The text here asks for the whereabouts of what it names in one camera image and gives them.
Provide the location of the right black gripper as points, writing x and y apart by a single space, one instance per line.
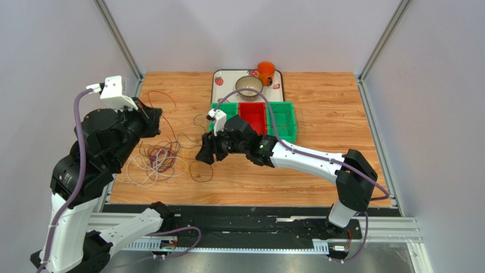
211 143

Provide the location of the green plastic bin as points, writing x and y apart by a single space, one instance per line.
284 117
229 108

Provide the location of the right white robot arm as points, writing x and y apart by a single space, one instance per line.
352 175

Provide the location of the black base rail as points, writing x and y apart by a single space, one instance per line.
259 227

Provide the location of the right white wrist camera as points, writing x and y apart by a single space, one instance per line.
218 118

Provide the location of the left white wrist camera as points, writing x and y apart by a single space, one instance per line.
113 93

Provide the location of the orange mug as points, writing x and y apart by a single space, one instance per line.
265 72

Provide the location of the right green plastic bin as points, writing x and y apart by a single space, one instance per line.
284 117

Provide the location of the red plastic bin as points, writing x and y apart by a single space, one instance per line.
255 114

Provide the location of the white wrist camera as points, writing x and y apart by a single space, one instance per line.
113 93
218 118

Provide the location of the beige ceramic bowl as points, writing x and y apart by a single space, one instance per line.
246 83

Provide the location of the left green plastic bin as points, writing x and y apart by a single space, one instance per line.
229 108

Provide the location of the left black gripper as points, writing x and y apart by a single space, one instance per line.
149 116

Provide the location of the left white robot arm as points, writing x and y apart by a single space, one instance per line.
105 140

